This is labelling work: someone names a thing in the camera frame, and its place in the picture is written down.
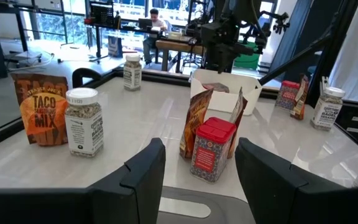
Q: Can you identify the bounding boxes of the white plastic bin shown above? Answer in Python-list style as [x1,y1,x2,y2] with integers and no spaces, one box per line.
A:
[190,68,263,116]

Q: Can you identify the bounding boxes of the green plastic bin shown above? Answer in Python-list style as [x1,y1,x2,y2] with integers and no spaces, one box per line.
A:
[233,42,260,71]

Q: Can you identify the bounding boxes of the wooden desk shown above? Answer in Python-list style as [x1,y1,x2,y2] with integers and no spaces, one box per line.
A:
[155,39,204,72]

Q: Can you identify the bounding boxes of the person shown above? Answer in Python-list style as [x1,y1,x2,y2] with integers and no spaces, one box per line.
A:
[142,8,169,65]

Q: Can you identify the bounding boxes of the smoked paprika tin red lid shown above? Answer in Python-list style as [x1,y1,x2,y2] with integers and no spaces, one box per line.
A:
[190,116,237,184]
[274,80,301,111]

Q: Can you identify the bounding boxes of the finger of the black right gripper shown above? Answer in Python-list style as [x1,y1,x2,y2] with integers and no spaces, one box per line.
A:
[225,55,235,75]
[216,55,227,75]

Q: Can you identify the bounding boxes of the blue curtain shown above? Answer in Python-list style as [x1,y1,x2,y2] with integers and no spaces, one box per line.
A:
[268,0,323,82]

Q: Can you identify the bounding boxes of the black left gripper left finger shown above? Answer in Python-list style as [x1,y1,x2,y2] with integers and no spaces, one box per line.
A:
[0,138,167,224]

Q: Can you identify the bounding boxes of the taco seasoning mix packet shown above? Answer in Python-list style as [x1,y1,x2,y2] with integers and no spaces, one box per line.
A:
[227,86,249,159]
[10,73,70,147]
[290,73,310,121]
[179,88,214,160]

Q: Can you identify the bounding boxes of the black pegboard panel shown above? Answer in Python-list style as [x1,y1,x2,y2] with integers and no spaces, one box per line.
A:
[90,1,115,27]

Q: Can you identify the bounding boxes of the black curved bracket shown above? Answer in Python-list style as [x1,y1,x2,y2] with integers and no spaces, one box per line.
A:
[71,67,103,89]

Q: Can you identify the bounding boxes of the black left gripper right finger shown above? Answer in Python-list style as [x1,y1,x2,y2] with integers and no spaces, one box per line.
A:
[234,137,358,224]

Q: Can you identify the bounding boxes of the blue bag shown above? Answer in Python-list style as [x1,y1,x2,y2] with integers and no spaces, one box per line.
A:
[108,35,124,58]

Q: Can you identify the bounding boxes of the bagel seasoning glass jar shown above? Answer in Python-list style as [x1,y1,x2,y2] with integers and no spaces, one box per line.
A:
[122,54,143,92]
[64,87,105,158]
[310,86,346,132]

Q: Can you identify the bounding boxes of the dark grey plastic bin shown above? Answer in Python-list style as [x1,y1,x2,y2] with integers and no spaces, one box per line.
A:
[155,185,257,224]

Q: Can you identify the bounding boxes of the black laptop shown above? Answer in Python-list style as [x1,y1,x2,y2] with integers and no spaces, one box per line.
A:
[137,17,154,30]

